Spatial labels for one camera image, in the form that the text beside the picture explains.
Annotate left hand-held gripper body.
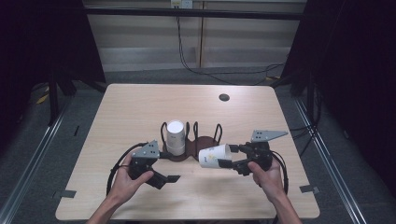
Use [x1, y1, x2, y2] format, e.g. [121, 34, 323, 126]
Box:
[128, 140, 169, 190]

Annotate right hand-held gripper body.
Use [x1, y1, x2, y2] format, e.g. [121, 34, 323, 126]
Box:
[237, 130, 290, 177]

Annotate white paper cup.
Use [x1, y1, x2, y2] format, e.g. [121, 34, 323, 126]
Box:
[198, 143, 233, 170]

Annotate stack of white cups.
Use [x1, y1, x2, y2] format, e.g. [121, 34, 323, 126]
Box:
[165, 119, 187, 157]

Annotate brown cup holder wire loops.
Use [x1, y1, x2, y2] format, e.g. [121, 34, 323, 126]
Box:
[160, 120, 224, 163]

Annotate person's right hand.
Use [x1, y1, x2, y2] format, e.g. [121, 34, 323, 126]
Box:
[247, 158, 286, 203]

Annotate person's left hand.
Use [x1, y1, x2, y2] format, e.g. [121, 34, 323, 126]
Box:
[106, 153, 155, 204]

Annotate grey tape strip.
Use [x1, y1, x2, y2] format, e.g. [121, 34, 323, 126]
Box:
[52, 189, 78, 200]
[299, 184, 320, 194]

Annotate black metal stand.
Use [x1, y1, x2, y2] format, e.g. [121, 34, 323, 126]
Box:
[47, 69, 61, 127]

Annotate yellow floor tape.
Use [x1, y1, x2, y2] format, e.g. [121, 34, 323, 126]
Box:
[35, 86, 50, 105]

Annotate dark curtain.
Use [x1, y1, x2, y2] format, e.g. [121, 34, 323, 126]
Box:
[0, 0, 107, 150]
[270, 0, 396, 190]

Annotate black horizontal bar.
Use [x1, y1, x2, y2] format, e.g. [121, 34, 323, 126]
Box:
[83, 7, 304, 21]

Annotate left hand-held gripper black cable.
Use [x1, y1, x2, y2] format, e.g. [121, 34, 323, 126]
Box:
[106, 142, 148, 196]

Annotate hand-held gripper black cable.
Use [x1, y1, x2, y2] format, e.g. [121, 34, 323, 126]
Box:
[106, 142, 148, 196]
[270, 150, 290, 196]

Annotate right hand-held gripper black cable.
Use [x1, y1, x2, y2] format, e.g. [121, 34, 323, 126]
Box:
[270, 150, 290, 196]

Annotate black floor cables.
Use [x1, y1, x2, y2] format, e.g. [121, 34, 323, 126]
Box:
[289, 83, 323, 158]

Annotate metal floor rail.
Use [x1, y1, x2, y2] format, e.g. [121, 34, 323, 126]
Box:
[0, 94, 77, 224]
[292, 97, 369, 224]

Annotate black wall cable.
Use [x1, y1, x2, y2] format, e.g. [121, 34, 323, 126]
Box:
[176, 15, 285, 87]

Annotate white wall outlet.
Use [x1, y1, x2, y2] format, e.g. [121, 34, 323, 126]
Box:
[170, 0, 194, 9]

